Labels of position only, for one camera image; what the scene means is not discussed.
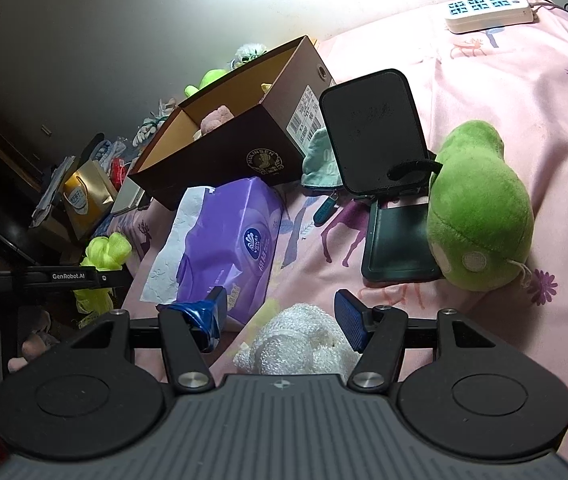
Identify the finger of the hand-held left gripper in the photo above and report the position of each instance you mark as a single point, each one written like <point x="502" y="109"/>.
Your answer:
<point x="116" y="278"/>

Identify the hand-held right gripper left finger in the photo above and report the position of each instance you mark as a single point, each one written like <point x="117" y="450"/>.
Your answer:
<point x="208" y="311"/>

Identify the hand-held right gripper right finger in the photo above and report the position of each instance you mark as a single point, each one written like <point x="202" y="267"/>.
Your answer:
<point x="350" y="317"/>

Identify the neon yellow plush toy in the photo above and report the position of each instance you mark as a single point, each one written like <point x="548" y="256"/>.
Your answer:
<point x="106" y="250"/>

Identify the white fluffy plush toy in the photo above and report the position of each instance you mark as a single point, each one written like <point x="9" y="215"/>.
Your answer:
<point x="294" y="335"/>

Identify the brown cardboard shoe box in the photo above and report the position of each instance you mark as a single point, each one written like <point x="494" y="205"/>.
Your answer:
<point x="223" y="160"/>

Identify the teal cloth hat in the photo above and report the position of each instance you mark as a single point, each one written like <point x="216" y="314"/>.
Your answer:
<point x="319" y="160"/>

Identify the large green plush toy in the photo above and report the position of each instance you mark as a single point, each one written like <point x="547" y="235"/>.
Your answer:
<point x="479" y="210"/>

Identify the pink plush bear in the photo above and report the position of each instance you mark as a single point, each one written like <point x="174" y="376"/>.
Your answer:
<point x="216" y="117"/>

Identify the pale yellow soft toy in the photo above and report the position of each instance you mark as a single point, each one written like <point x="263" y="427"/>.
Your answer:
<point x="267" y="88"/>

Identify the person's left hand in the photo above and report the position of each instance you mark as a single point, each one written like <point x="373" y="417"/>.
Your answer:
<point x="26" y="347"/>

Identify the gold paper bag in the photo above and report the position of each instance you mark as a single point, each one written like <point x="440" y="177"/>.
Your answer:
<point x="83" y="195"/>

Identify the purple tissue pack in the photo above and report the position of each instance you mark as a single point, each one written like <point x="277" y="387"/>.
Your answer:
<point x="234" y="220"/>

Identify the red package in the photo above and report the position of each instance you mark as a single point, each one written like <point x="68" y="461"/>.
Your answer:
<point x="118" y="170"/>

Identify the teal key fob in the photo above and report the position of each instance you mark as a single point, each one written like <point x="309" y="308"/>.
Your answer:
<point x="325" y="210"/>

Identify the blue white plastic package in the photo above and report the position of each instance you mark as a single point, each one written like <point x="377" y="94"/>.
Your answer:
<point x="108" y="150"/>

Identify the white plush with green ribbon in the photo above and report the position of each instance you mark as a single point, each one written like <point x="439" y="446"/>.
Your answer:
<point x="143" y="132"/>

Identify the black folding phone stand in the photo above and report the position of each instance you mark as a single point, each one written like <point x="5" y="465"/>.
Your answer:
<point x="369" y="130"/>

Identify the small green plush toy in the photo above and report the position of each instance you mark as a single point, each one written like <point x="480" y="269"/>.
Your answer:
<point x="208" y="80"/>

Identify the white furry doll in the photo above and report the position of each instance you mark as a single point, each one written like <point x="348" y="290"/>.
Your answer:
<point x="249" y="50"/>

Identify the pink printed bedsheet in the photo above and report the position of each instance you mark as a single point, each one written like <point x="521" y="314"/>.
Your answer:
<point x="514" y="110"/>

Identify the white power strip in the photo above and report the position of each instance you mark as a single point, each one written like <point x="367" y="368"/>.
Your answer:
<point x="489" y="15"/>

